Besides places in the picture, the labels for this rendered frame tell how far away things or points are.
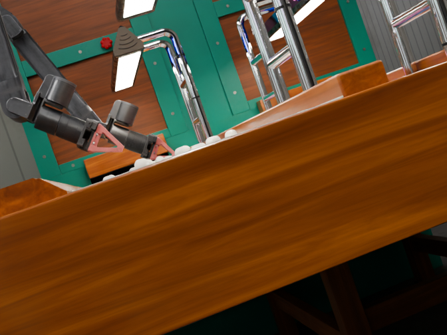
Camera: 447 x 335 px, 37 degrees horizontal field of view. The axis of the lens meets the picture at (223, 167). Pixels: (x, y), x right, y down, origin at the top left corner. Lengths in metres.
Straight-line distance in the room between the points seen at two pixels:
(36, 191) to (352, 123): 0.32
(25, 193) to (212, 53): 1.94
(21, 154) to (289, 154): 3.68
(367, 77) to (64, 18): 1.94
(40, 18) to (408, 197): 2.02
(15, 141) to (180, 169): 3.68
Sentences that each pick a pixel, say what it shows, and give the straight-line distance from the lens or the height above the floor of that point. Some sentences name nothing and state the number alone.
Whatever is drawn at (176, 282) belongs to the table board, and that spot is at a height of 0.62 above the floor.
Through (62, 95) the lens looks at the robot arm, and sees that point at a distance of 1.56.
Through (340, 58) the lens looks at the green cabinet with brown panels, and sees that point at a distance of 2.71.
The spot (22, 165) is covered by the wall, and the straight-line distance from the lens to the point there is 4.29.
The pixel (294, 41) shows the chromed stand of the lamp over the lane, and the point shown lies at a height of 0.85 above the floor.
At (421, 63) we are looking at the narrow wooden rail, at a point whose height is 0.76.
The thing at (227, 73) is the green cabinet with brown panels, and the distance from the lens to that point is 2.56.
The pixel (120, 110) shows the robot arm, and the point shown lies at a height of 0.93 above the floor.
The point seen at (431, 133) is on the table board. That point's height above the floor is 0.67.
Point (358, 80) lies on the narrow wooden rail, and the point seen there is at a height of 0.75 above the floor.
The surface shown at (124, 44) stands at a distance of 1.74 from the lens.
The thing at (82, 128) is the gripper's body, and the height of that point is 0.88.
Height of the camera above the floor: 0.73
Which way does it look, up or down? 1 degrees down
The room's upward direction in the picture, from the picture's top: 19 degrees counter-clockwise
